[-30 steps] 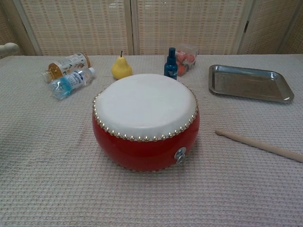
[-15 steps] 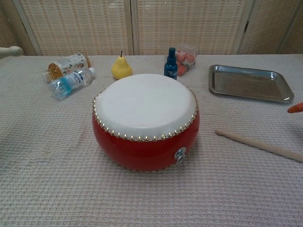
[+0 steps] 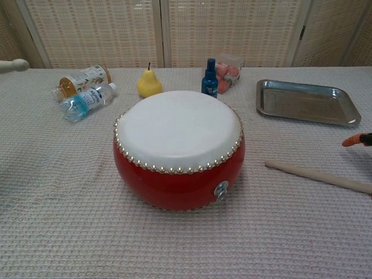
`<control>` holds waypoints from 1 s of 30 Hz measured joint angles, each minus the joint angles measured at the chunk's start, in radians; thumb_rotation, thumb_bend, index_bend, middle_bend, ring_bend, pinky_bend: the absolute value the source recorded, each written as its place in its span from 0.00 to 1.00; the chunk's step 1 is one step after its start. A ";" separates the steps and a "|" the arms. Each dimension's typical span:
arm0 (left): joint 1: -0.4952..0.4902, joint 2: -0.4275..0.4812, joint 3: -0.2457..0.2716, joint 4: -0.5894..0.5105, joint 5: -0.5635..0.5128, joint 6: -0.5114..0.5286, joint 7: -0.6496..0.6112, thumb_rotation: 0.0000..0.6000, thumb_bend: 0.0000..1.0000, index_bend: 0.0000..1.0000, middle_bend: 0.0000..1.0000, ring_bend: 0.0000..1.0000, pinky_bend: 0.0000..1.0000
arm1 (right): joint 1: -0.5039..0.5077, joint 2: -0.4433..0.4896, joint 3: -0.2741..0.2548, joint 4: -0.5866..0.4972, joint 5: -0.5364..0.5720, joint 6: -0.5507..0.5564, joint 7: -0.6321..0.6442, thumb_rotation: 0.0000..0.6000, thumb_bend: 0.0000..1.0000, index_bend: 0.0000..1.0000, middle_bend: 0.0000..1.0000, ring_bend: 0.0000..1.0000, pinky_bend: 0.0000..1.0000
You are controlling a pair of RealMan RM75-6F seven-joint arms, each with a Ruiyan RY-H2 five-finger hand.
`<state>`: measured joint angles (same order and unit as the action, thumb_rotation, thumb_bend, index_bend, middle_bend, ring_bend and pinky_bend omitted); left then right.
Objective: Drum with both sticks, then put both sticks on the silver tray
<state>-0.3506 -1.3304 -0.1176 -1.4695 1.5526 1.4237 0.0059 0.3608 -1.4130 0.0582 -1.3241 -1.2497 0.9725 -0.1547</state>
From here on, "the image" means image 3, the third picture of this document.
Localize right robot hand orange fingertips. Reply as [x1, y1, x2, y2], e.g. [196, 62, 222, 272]
[342, 132, 372, 148]

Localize wooden drumstick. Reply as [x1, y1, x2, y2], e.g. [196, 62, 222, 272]
[0, 59, 29, 74]
[264, 160, 372, 196]

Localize red drum with white skin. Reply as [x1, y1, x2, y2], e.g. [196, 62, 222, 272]
[112, 90, 246, 212]

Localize rectangular metal tray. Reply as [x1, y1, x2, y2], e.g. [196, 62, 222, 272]
[255, 79, 362, 127]

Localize clear box of red fruit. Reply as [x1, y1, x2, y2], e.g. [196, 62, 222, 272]
[214, 53, 244, 95]

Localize blue spray bottle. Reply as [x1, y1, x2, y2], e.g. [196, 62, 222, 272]
[201, 58, 219, 99]

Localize white waffle tablecloth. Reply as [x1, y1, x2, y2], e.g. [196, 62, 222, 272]
[0, 66, 372, 279]

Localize yellow pear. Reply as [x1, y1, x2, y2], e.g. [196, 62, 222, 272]
[137, 62, 163, 98]

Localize clear water bottle blue label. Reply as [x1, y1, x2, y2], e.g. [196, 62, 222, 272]
[59, 83, 118, 122]

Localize woven folding screen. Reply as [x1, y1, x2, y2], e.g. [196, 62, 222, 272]
[0, 0, 372, 73]

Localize amber tea bottle floral label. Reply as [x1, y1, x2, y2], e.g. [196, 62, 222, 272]
[51, 65, 112, 102]

